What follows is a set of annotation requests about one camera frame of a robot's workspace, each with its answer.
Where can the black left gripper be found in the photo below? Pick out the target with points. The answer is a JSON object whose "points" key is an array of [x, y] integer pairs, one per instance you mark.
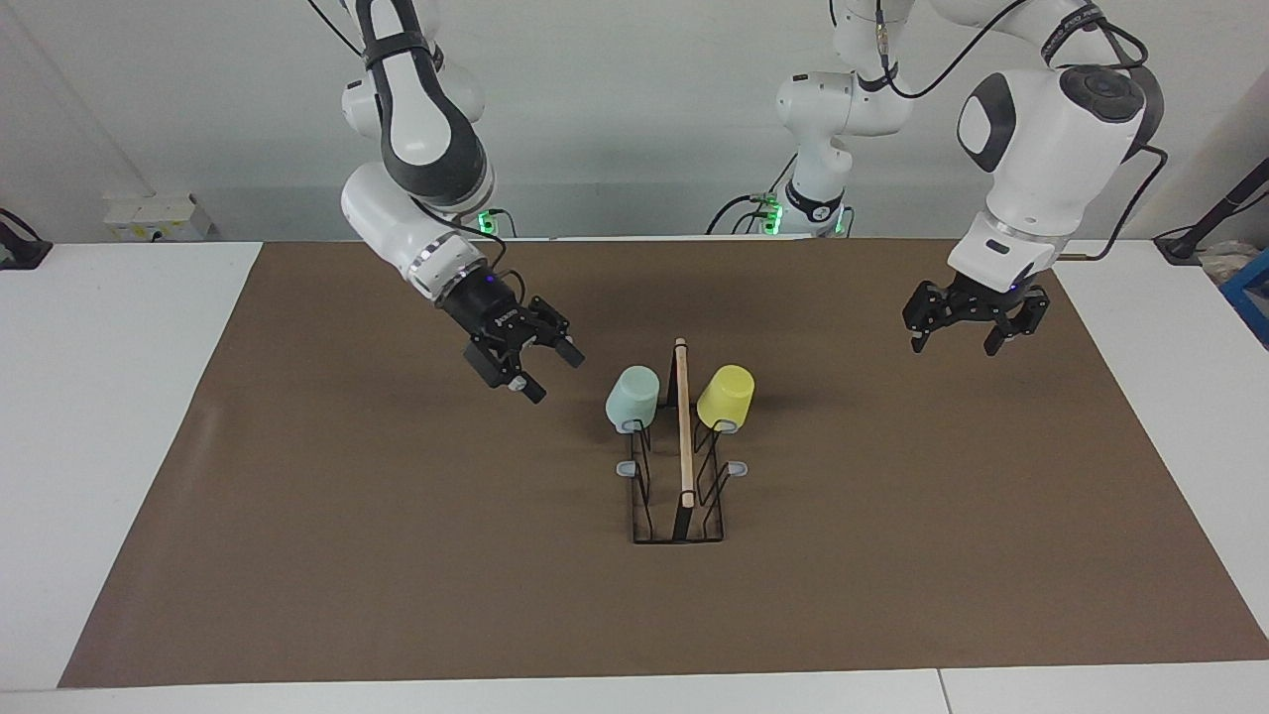
{"points": [[991, 297]]}

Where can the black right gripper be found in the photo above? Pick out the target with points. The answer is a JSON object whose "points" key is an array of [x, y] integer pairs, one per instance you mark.
{"points": [[486, 312]]}

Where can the pale green plastic cup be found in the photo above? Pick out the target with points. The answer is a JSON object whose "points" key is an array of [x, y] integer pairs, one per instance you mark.
{"points": [[633, 397]]}

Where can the yellow plastic cup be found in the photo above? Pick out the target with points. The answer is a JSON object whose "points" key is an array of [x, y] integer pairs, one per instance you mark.
{"points": [[726, 397]]}

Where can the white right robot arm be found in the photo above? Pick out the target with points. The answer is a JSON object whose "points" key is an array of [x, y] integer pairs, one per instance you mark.
{"points": [[416, 109]]}

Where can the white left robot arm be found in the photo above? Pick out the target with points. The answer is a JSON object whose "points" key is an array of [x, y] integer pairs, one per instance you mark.
{"points": [[1041, 139]]}

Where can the crumpled clear plastic bag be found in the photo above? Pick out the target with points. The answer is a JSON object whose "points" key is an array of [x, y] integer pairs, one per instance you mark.
{"points": [[1229, 260]]}

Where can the brown table mat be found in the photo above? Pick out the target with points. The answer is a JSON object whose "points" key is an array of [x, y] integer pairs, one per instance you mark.
{"points": [[446, 595]]}

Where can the blue box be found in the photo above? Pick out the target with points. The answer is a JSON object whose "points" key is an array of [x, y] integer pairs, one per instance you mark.
{"points": [[1251, 297]]}

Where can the white wall socket box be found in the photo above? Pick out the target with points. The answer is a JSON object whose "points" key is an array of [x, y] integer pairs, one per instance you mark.
{"points": [[159, 218]]}

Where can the black clamp mount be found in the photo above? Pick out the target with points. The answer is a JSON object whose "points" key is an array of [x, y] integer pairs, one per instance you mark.
{"points": [[22, 250]]}

